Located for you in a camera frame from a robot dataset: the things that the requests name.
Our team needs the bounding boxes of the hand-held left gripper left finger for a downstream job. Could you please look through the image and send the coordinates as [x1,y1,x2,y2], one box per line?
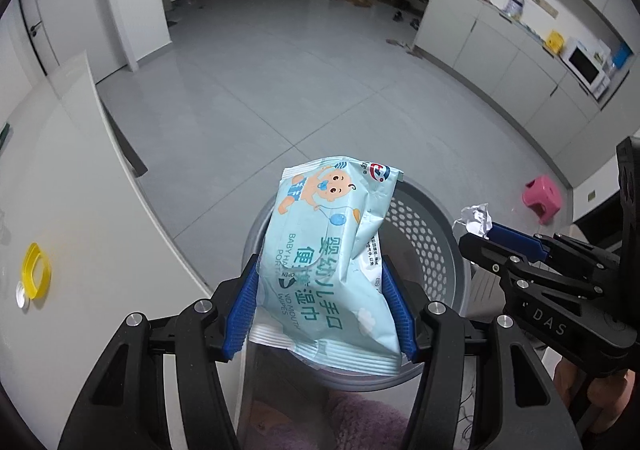
[59,254,268,450]

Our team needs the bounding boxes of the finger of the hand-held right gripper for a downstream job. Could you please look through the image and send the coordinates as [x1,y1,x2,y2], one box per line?
[458,231,602,301]
[488,223,622,281]

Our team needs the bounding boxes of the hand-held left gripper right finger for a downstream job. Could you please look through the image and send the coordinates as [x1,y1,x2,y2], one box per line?
[381,260,583,450]

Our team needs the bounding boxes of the white paper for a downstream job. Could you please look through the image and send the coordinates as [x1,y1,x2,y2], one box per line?
[452,202,494,237]

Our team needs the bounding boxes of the grey perforated waste basket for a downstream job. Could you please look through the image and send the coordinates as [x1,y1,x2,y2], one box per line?
[241,178,473,388]

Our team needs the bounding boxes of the light blue wet wipes packet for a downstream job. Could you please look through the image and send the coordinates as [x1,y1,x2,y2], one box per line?
[249,157,405,377]

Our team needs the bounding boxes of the person's right hand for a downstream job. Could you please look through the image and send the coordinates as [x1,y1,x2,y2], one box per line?
[552,358,640,436]

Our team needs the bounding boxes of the pink fuzzy cloth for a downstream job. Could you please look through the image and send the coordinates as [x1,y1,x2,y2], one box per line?
[250,390,416,450]

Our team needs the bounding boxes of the white kitchen counter cabinet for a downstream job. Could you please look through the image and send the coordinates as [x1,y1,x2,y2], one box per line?
[414,0,640,191]

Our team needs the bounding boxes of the white microwave oven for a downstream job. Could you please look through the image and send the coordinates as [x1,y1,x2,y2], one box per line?
[560,42,608,95]

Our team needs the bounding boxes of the white door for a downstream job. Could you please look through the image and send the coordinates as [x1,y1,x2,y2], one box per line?
[20,0,62,76]

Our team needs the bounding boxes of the yellow ring lid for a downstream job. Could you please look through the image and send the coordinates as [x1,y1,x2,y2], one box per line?
[22,242,52,301]

